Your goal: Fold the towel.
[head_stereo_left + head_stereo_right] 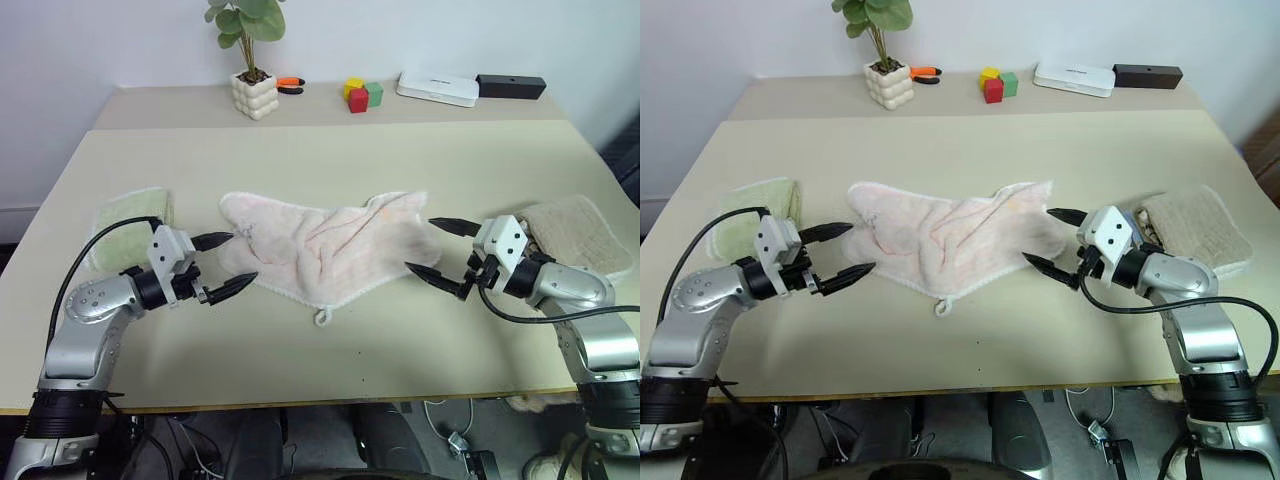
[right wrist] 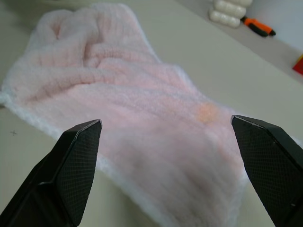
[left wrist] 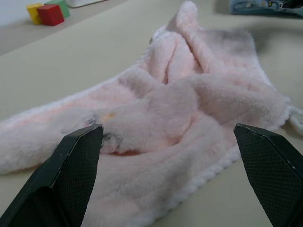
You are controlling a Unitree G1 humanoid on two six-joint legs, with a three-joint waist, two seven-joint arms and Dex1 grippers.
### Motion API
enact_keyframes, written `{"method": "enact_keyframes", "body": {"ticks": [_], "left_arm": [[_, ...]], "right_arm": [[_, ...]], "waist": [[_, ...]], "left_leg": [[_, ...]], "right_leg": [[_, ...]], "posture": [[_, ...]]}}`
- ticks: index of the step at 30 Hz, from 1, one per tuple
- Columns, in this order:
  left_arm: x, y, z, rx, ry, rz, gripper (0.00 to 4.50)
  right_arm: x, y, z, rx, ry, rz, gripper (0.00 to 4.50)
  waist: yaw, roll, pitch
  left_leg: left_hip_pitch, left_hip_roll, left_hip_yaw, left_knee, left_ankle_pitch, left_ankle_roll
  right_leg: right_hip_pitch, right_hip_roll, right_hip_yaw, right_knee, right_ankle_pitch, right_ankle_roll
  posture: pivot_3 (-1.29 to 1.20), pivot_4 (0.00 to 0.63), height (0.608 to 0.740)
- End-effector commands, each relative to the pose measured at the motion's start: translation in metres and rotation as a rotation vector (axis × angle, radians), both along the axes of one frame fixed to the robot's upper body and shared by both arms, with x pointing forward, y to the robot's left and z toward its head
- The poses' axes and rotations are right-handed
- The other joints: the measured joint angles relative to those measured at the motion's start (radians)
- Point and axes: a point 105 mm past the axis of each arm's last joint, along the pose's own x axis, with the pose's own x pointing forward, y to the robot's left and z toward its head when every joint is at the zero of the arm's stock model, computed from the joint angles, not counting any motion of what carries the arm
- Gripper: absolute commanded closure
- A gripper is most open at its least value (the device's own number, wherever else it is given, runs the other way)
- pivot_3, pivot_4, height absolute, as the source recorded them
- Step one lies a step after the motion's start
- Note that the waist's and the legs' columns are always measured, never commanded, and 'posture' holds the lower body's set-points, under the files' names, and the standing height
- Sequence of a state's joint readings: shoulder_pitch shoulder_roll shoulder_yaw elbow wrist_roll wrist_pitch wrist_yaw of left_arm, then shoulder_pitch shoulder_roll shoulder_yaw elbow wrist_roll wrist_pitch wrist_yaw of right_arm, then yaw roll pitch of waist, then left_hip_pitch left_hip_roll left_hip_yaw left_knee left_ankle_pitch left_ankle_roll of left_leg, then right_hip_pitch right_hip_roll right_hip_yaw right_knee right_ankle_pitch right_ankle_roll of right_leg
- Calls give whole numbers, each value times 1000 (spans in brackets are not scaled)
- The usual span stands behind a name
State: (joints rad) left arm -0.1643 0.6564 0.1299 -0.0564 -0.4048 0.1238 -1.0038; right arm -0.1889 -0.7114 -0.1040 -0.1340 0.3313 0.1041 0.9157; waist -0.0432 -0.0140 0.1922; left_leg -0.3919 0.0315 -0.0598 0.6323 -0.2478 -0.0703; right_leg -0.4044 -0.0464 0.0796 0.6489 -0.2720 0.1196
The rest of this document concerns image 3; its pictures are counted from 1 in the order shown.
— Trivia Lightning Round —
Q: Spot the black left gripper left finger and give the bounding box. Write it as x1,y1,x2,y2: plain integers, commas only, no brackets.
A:
0,123,105,227

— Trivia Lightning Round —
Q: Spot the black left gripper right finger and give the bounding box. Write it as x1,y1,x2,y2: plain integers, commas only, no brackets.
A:
233,122,303,227

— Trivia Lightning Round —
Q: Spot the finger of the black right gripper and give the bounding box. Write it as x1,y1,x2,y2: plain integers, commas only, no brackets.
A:
280,0,303,10

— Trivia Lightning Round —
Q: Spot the pink fluffy towel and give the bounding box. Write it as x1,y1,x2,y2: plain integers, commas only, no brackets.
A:
0,0,303,227

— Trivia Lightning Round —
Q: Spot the light blue folded towel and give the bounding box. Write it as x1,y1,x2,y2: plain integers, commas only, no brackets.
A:
229,0,303,15

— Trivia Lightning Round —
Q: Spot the red wooden block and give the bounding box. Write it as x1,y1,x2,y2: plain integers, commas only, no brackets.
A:
37,4,65,26

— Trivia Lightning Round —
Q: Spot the yellow wooden block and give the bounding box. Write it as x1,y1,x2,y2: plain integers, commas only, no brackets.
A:
26,2,45,25

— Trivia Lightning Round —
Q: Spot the green wooden block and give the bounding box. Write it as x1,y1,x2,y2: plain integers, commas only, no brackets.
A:
44,0,71,18

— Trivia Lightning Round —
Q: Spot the flat white box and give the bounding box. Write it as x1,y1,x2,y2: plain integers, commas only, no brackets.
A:
65,0,112,9

